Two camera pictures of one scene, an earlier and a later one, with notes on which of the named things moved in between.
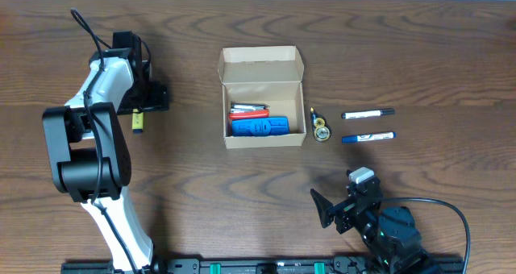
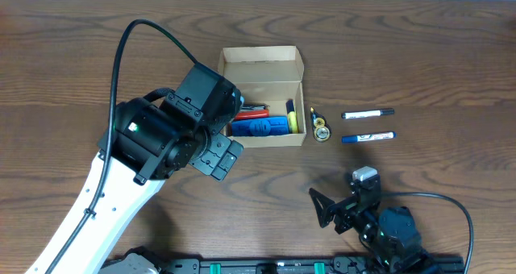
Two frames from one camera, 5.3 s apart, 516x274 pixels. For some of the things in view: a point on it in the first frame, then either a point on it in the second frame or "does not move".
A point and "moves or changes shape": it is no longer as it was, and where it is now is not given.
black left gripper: (160, 98) to (218, 157)
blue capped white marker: (367, 138) does not move
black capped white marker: (368, 113) does not move
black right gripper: (327, 211) does not move
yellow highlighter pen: (137, 122) moves or changes shape
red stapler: (248, 110) does not move
